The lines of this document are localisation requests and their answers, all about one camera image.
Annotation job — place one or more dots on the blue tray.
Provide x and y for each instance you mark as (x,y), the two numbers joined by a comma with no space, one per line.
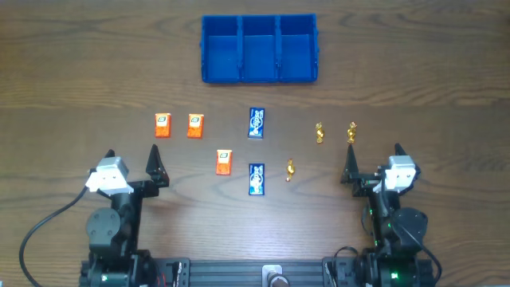
(259,60)

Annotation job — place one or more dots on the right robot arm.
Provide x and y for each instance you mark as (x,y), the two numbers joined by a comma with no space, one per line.
(410,229)

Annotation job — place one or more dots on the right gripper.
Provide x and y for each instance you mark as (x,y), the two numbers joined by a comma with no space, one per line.
(364,185)

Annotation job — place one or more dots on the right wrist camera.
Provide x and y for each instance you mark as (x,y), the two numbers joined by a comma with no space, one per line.
(398,171)

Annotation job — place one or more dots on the blue candy pack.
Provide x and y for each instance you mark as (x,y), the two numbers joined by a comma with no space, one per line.
(256,123)
(256,179)

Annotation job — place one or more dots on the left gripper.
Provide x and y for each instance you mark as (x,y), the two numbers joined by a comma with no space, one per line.
(145,189)

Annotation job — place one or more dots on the gold wrapped candy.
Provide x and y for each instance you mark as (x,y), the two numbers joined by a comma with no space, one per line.
(290,170)
(351,132)
(319,132)

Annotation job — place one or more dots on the mounting rail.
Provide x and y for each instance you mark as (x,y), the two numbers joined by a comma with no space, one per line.
(231,273)

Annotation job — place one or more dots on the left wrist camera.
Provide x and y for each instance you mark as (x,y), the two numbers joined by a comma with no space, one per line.
(111,173)

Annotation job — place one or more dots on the orange candy box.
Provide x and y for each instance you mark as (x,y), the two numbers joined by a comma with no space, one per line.
(162,126)
(195,127)
(224,164)

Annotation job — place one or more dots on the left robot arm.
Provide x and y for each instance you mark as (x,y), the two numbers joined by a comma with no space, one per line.
(103,229)

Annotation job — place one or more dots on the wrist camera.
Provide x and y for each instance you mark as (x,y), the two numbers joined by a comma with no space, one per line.
(111,173)
(398,171)

